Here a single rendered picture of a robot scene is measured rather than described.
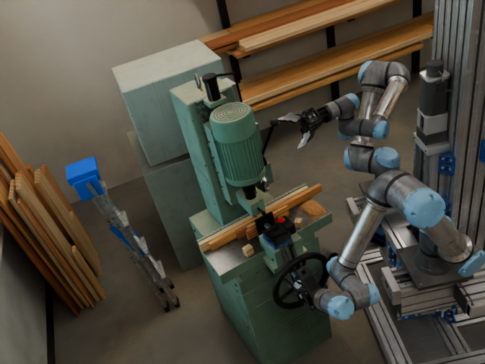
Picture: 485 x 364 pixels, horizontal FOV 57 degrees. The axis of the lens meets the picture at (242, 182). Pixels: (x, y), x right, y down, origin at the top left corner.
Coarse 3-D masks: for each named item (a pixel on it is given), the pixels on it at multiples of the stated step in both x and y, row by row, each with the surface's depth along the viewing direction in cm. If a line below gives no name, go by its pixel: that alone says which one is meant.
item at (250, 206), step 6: (240, 192) 205; (240, 198) 204; (258, 198) 199; (240, 204) 209; (246, 204) 200; (252, 204) 197; (258, 204) 199; (246, 210) 204; (252, 210) 198; (258, 210) 200; (264, 210) 202; (252, 216) 200
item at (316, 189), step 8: (304, 192) 217; (312, 192) 218; (288, 200) 214; (296, 200) 215; (304, 200) 218; (272, 208) 212; (288, 208) 215; (232, 232) 204; (216, 240) 202; (224, 240) 204; (216, 248) 204
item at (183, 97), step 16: (192, 80) 205; (176, 96) 195; (192, 96) 191; (176, 112) 207; (192, 112) 188; (192, 128) 194; (192, 144) 208; (192, 160) 223; (208, 160) 203; (208, 176) 208; (208, 192) 222; (208, 208) 240; (224, 208) 221; (240, 208) 226; (224, 224) 225
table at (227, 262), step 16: (304, 224) 205; (320, 224) 207; (240, 240) 205; (256, 240) 203; (208, 256) 201; (224, 256) 199; (240, 256) 197; (256, 256) 196; (224, 272) 191; (240, 272) 196
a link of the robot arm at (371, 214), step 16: (384, 176) 144; (368, 192) 150; (384, 192) 142; (368, 208) 150; (384, 208) 148; (368, 224) 151; (352, 240) 155; (368, 240) 154; (336, 256) 166; (352, 256) 157; (336, 272) 161; (352, 272) 159
